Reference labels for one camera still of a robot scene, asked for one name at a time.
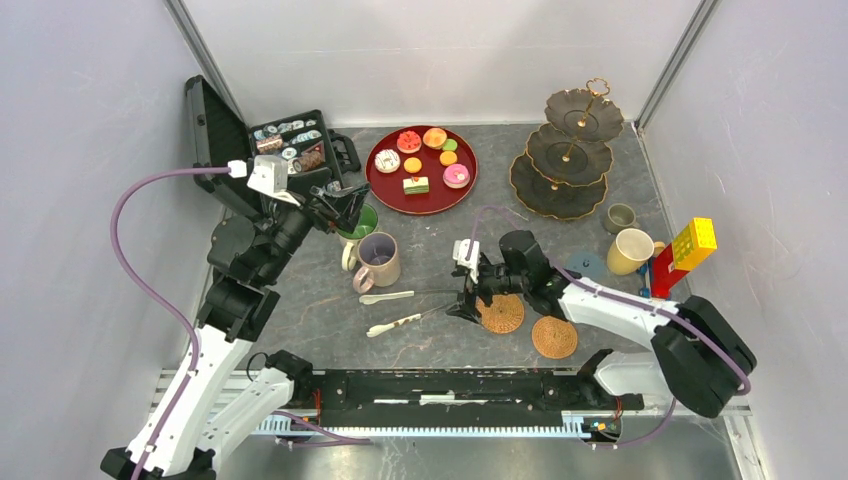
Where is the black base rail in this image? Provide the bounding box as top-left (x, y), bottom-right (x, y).
top-left (282, 366), bottom-right (645, 439)

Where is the blue round coaster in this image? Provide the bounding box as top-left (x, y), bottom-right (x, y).
top-left (565, 251), bottom-right (608, 281)

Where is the three-tier gold dessert stand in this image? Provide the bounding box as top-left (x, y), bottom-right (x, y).
top-left (509, 77), bottom-right (624, 221)

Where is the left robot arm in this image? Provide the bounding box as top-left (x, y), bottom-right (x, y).
top-left (100, 173), bottom-right (371, 479)

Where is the orange macaron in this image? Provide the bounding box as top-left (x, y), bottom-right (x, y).
top-left (439, 151), bottom-right (458, 167)
top-left (403, 157), bottom-right (422, 174)

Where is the small grey-green cup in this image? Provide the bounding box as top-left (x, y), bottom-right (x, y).
top-left (602, 203), bottom-right (640, 235)

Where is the woven coaster left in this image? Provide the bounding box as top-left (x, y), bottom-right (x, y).
top-left (476, 294), bottom-right (525, 334)

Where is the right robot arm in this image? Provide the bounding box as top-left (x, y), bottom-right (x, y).
top-left (447, 230), bottom-right (757, 418)

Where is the black open case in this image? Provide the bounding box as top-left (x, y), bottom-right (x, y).
top-left (184, 75), bottom-right (361, 195)

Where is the woven coaster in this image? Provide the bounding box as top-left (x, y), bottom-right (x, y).
top-left (531, 316), bottom-right (579, 360)
top-left (476, 294), bottom-right (525, 334)

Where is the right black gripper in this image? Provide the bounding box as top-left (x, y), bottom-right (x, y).
top-left (445, 257), bottom-right (528, 324)

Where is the red yellow block toy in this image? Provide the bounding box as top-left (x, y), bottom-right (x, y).
top-left (637, 217), bottom-right (717, 300)

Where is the orange fruit tart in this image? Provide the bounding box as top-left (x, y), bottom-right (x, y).
top-left (422, 127), bottom-right (448, 150)

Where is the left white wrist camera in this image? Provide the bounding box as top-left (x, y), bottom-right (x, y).
top-left (247, 155), bottom-right (302, 207)

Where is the orange macaron right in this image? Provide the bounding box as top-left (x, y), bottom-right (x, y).
top-left (439, 151), bottom-right (458, 167)

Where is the white sprinkled donut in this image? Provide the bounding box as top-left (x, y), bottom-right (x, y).
top-left (374, 149), bottom-right (402, 174)

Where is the pink beige mug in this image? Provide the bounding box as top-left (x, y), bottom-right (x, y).
top-left (352, 232), bottom-right (401, 294)

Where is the green macaron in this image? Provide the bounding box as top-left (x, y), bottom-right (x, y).
top-left (441, 138), bottom-right (458, 151)

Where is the woven coaster right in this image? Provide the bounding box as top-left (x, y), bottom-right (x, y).
top-left (531, 316), bottom-right (579, 360)

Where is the red round tray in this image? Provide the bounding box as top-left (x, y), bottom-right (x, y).
top-left (362, 125), bottom-right (479, 215)

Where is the layered green cake slice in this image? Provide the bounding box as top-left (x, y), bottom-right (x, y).
top-left (402, 176), bottom-right (430, 195)

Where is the yellow cream mug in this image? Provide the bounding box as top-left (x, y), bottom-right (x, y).
top-left (606, 228), bottom-right (666, 276)

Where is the orange macaron centre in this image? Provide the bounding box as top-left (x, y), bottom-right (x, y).
top-left (403, 157), bottom-right (422, 174)

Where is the green mug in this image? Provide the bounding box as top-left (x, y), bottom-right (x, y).
top-left (337, 203), bottom-right (379, 241)

